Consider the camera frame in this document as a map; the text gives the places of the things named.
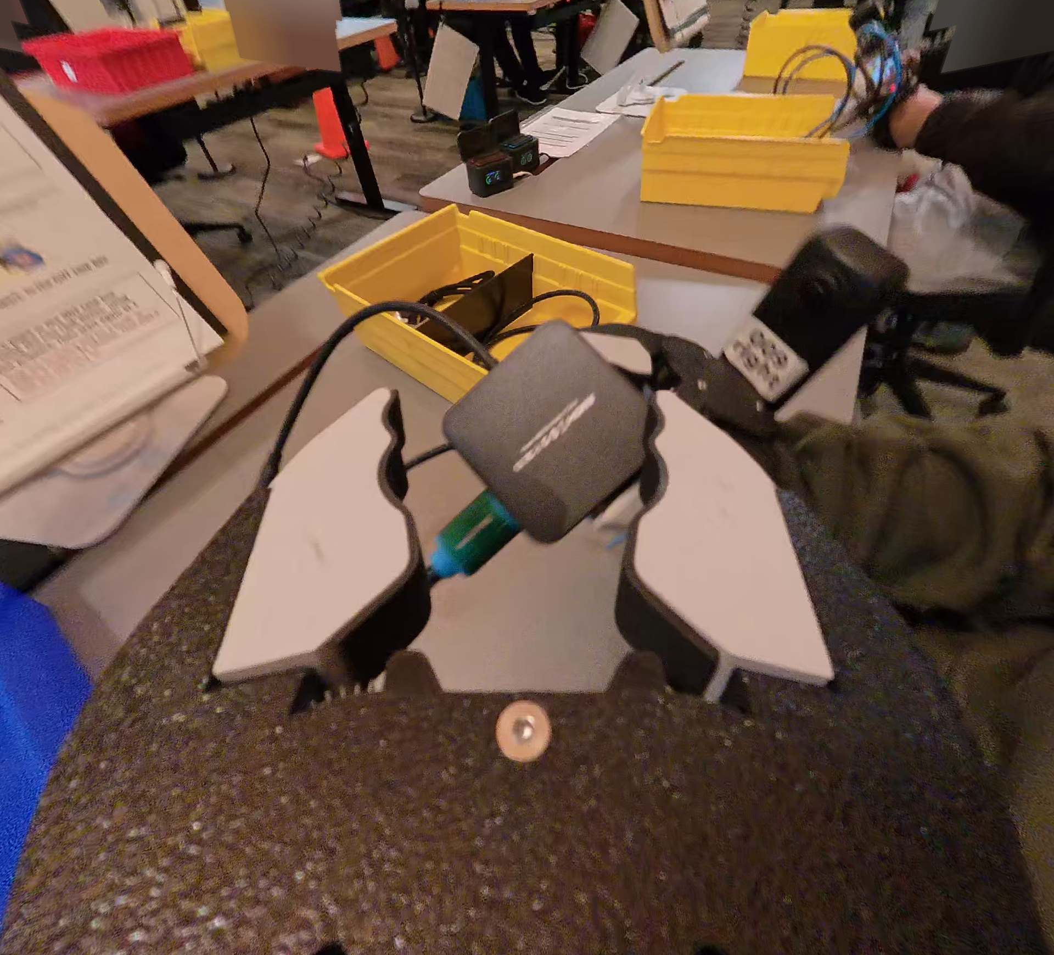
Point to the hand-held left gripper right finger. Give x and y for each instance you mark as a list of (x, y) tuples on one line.
[(733, 551)]

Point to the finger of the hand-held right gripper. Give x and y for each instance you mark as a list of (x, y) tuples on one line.
[(630, 352), (622, 518)]

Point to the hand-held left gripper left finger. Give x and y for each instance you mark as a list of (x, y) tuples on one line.
[(321, 543)]

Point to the black port hub box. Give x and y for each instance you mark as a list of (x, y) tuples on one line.
[(543, 428)]

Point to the yellow plastic bin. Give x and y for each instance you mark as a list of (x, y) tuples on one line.
[(741, 172), (799, 41), (210, 36), (395, 263)]

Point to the person's right forearm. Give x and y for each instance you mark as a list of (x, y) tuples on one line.
[(906, 502)]

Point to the grey desk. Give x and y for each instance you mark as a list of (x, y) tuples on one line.
[(527, 625), (576, 205)]

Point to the black office chair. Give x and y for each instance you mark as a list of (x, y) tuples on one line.
[(930, 362)]

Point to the clear plastic bag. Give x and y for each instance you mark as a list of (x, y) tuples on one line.
[(939, 222)]

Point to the black bin divider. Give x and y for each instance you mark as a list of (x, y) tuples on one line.
[(494, 296)]

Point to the white stand base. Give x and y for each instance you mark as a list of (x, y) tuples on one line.
[(123, 494)]

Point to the black battery case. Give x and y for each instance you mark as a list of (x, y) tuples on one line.
[(520, 152), (490, 176)]

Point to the white paper sheet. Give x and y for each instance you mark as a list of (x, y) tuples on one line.
[(568, 131)]

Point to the olive green jacket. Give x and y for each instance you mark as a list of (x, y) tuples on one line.
[(1004, 683)]

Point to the hanging white sheet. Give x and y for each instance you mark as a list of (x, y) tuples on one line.
[(451, 69), (609, 32)]

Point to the blue plastic bin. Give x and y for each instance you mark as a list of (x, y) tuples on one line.
[(33, 724)]

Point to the printed instruction sheet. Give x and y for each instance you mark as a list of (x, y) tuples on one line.
[(74, 296)]

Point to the orange traffic cone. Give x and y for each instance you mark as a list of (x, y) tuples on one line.
[(387, 53), (336, 123)]

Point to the red plastic basket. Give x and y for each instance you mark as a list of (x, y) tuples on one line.
[(107, 61)]

